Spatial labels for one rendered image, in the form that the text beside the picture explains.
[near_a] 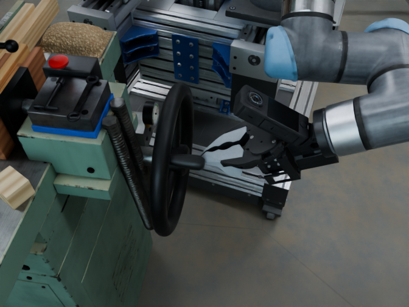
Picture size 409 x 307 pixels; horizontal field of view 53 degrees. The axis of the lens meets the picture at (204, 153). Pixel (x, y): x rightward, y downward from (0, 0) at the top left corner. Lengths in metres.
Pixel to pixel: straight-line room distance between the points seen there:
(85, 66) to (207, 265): 1.04
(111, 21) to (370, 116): 0.87
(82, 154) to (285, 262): 1.08
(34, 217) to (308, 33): 0.48
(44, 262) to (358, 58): 0.59
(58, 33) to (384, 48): 0.61
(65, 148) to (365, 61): 0.45
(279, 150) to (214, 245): 1.02
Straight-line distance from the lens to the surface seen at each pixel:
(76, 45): 0.89
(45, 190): 0.69
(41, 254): 0.73
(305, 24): 0.61
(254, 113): 0.56
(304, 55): 0.60
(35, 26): 0.95
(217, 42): 1.27
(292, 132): 0.58
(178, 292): 1.51
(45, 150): 0.68
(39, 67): 0.80
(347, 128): 0.57
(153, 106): 1.05
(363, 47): 0.62
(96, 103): 0.62
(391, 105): 0.57
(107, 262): 1.06
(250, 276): 1.54
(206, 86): 1.39
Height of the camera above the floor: 1.41
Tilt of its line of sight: 50 degrees down
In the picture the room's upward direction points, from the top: straight up
